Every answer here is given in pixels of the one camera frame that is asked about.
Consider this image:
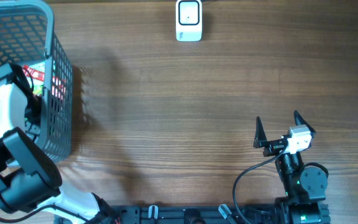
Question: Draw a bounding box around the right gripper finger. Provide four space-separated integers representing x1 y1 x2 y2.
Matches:
293 110 316 136
253 116 268 148

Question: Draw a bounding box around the red snack stick packet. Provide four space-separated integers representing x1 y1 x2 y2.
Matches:
22 65 67 90

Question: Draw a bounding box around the light teal tissue pack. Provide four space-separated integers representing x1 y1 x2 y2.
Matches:
29 61 45 73

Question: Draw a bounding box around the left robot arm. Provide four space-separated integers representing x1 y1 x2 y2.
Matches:
0 63 121 223

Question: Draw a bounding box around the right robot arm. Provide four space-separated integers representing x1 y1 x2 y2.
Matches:
254 111 331 224

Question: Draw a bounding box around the white barcode scanner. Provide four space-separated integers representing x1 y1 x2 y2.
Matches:
175 0 203 42

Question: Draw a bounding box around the grey plastic mesh basket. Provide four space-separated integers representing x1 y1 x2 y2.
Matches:
0 1 73 162

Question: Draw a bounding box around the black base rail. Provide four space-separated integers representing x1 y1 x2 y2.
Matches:
53 203 331 224

